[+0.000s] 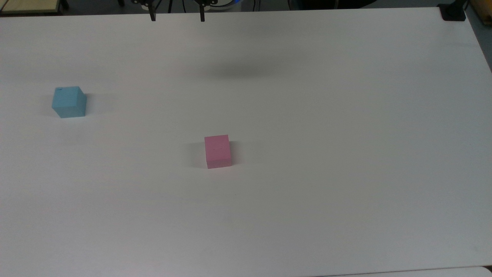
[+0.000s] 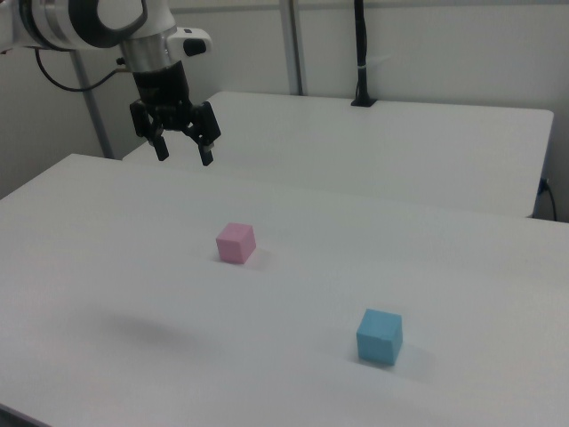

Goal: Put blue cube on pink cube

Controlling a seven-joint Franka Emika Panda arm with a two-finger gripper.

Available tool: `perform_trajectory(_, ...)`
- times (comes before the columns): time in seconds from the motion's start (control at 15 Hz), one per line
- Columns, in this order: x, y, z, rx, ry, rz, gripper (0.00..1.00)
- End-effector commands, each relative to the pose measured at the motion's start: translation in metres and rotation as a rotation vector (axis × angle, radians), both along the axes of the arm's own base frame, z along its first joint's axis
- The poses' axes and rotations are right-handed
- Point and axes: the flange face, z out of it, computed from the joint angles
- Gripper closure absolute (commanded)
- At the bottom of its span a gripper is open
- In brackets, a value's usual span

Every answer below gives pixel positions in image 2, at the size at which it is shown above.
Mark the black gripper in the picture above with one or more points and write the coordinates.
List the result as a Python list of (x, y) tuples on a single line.
[(162, 89)]

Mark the blue cube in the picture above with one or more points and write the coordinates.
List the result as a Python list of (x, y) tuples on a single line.
[(378, 338)]

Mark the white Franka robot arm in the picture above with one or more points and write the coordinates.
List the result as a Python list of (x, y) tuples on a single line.
[(53, 22)]

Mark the pink cube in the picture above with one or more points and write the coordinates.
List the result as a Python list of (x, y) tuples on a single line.
[(235, 244)]

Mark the grey metal partition post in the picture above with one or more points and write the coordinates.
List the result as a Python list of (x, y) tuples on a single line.
[(297, 44), (93, 107)]

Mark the black camera stand pole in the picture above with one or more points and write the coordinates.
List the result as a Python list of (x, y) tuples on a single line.
[(362, 53)]

